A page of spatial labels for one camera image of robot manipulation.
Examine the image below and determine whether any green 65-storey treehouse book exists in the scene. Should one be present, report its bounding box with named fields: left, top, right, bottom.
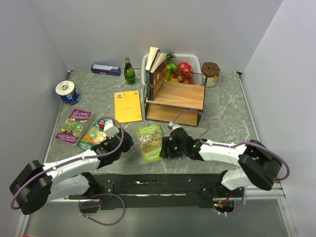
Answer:
left=136, top=123, right=163, bottom=162

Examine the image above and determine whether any brown Edward Tulane book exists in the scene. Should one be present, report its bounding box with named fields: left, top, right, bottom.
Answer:
left=147, top=53, right=166, bottom=101

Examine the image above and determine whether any dark blue paperback book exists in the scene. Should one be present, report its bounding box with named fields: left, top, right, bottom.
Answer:
left=144, top=46, right=161, bottom=101

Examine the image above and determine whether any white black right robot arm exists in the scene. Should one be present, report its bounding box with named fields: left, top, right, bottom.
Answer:
left=160, top=126, right=283, bottom=197

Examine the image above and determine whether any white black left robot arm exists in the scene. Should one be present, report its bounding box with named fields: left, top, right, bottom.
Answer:
left=9, top=131, right=134, bottom=215

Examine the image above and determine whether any green 104-storey treehouse book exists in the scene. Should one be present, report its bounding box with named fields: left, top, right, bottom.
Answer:
left=77, top=119, right=108, bottom=151

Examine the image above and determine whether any wooden two-tier shelf rack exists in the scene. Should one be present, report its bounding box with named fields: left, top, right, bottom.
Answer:
left=144, top=73, right=208, bottom=126

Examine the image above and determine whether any purple 117-storey treehouse book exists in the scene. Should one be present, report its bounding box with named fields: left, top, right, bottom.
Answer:
left=55, top=109, right=94, bottom=146

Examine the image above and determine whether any yellow book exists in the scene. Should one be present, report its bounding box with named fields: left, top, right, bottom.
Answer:
left=114, top=90, right=142, bottom=123

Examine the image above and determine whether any blue tin can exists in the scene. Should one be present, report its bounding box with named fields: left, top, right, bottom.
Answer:
left=60, top=90, right=80, bottom=106

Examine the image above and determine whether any green glass bottle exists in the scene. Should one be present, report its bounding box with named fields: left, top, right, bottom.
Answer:
left=124, top=57, right=136, bottom=84

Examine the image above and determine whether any toy dragon fruit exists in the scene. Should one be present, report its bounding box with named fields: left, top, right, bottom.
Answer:
left=177, top=62, right=193, bottom=79

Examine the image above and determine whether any purple rectangular box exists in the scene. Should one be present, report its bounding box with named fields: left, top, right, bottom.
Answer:
left=91, top=64, right=121, bottom=76

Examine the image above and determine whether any toy green apple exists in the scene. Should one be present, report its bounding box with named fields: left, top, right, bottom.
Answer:
left=166, top=62, right=177, bottom=74

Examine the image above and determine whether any jar with brown lid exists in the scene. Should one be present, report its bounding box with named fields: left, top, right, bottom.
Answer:
left=201, top=62, right=220, bottom=87

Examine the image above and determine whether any white plastic fruit basket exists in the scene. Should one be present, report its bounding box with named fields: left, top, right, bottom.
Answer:
left=141, top=54, right=205, bottom=85

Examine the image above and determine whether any toy pineapple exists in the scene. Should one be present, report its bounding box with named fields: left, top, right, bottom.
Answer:
left=165, top=49, right=175, bottom=64

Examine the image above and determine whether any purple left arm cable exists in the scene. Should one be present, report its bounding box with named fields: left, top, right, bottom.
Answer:
left=9, top=117, right=126, bottom=226

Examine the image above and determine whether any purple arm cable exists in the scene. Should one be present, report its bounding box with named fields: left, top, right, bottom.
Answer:
left=9, top=117, right=126, bottom=226
left=170, top=109, right=290, bottom=215

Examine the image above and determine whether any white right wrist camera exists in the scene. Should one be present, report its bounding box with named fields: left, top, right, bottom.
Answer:
left=168, top=121, right=181, bottom=131

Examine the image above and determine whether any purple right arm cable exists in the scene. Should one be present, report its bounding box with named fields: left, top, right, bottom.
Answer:
left=170, top=109, right=290, bottom=215

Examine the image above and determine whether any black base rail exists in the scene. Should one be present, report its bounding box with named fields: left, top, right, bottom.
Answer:
left=69, top=174, right=243, bottom=210

